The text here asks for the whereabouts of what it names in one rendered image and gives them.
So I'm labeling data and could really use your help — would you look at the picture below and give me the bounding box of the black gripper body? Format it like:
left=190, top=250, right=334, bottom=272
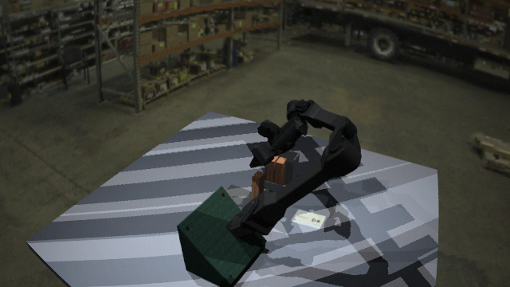
left=251, top=127, right=296, bottom=166

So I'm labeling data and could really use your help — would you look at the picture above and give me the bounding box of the brown box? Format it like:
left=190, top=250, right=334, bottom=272
left=275, top=157, right=287, bottom=186
left=251, top=171, right=265, bottom=200
left=266, top=156, right=279, bottom=183

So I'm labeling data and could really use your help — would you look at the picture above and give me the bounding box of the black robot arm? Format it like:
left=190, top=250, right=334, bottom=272
left=226, top=99, right=362, bottom=242

